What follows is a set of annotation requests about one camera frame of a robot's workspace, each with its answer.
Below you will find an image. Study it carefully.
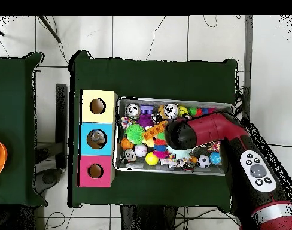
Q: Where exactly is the grey stand base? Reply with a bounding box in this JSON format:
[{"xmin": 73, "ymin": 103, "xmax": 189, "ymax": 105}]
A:
[{"xmin": 34, "ymin": 167, "xmax": 63, "ymax": 195}]

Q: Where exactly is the dark green table cloth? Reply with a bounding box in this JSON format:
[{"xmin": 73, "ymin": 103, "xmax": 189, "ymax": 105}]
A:
[
  {"xmin": 0, "ymin": 52, "xmax": 48, "ymax": 207},
  {"xmin": 67, "ymin": 50, "xmax": 238, "ymax": 208}
]

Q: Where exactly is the soccer ball toy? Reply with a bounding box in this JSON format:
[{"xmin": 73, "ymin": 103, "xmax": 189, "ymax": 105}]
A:
[{"xmin": 196, "ymin": 155, "xmax": 211, "ymax": 169}]

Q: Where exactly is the silver drink can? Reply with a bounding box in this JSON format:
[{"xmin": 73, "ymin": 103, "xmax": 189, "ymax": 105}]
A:
[{"xmin": 124, "ymin": 103, "xmax": 141, "ymax": 119}]

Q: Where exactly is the wooden box with three holes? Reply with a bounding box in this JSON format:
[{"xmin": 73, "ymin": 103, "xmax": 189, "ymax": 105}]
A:
[{"xmin": 77, "ymin": 89, "xmax": 118, "ymax": 188}]

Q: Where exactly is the orange toy building block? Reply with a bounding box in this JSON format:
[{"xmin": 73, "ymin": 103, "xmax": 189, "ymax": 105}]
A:
[{"xmin": 142, "ymin": 120, "xmax": 169, "ymax": 141}]

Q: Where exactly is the green spiky rubber ball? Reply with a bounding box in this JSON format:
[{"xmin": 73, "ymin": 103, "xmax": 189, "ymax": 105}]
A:
[{"xmin": 124, "ymin": 123, "xmax": 145, "ymax": 145}]

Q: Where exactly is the blue globe ball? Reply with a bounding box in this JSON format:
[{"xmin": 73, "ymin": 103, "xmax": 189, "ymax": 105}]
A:
[{"xmin": 209, "ymin": 151, "xmax": 222, "ymax": 166}]

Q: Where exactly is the crushed silver can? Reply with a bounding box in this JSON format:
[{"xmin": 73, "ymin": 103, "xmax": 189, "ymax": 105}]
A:
[{"xmin": 163, "ymin": 102, "xmax": 180, "ymax": 120}]

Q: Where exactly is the purple monster toy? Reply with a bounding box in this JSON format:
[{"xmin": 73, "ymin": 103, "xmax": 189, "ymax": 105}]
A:
[{"xmin": 136, "ymin": 114, "xmax": 156, "ymax": 128}]

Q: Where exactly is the wire mesh bin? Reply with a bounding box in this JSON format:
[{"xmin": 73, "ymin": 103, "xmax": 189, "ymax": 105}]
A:
[{"xmin": 114, "ymin": 96, "xmax": 235, "ymax": 177}]

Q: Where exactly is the black tripod leg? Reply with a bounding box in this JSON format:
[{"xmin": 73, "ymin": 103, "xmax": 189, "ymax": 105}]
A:
[{"xmin": 38, "ymin": 16, "xmax": 62, "ymax": 44}]

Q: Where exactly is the mint knitted cloth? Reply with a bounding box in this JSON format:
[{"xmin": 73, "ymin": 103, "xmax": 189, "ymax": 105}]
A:
[{"xmin": 166, "ymin": 143, "xmax": 197, "ymax": 160}]

